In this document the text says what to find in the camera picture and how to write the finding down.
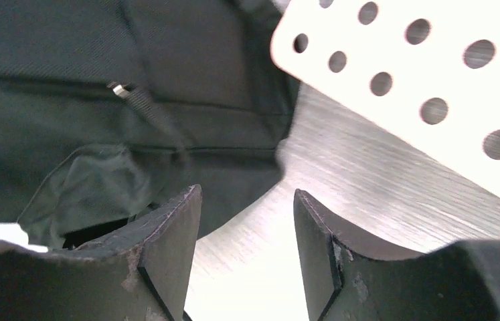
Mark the black student backpack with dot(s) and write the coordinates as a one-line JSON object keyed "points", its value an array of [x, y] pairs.
{"points": [[110, 108]]}

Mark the pink perforated music stand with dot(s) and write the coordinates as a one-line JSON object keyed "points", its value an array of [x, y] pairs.
{"points": [[428, 72]]}

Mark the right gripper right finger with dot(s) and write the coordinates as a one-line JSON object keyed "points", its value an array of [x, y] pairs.
{"points": [[351, 274]]}

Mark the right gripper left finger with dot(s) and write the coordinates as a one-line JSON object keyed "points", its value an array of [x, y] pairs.
{"points": [[140, 271]]}

